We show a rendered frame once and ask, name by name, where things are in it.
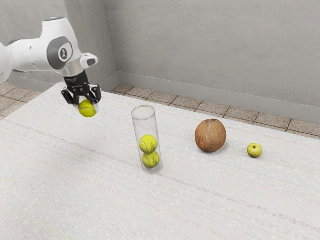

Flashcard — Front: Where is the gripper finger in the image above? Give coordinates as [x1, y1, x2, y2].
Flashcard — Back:
[61, 87, 77, 106]
[87, 84, 103, 104]

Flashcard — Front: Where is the yellow tennis ball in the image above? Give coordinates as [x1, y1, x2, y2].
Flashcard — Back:
[141, 150, 161, 169]
[78, 99, 98, 118]
[139, 134, 159, 154]

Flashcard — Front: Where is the clear plastic tube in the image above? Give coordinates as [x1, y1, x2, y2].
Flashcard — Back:
[131, 104, 164, 175]

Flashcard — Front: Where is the brown coconut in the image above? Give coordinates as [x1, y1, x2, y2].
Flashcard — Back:
[194, 118, 228, 153]

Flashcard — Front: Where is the green apple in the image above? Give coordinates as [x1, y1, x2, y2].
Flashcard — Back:
[246, 142, 263, 159]

